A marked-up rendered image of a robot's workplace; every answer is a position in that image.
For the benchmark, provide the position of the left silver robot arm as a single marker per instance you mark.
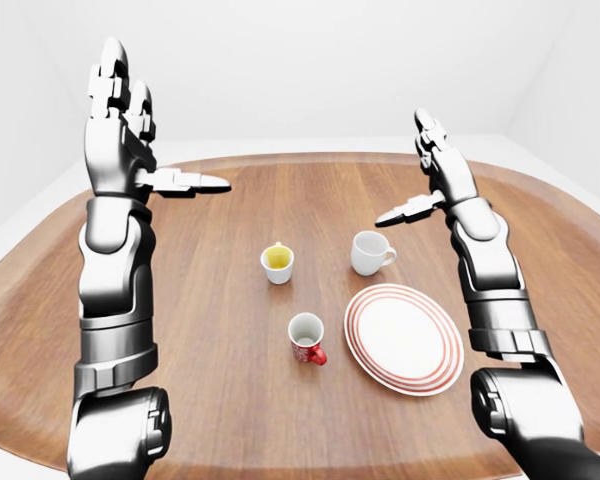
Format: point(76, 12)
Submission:
point(111, 320)

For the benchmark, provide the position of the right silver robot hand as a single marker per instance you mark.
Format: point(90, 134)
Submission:
point(450, 172)

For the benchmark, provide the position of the white plate with red rings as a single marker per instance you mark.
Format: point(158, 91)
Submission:
point(404, 340)

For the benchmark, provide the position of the plain white mug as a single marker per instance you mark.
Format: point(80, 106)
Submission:
point(370, 252)

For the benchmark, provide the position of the white mug with yellow inside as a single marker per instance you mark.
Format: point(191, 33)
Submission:
point(277, 264)

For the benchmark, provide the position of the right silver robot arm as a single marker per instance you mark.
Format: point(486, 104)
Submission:
point(510, 350)

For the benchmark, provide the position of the red mug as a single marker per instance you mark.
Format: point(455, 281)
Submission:
point(307, 340)

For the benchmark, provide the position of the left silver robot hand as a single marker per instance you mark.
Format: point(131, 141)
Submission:
point(111, 157)

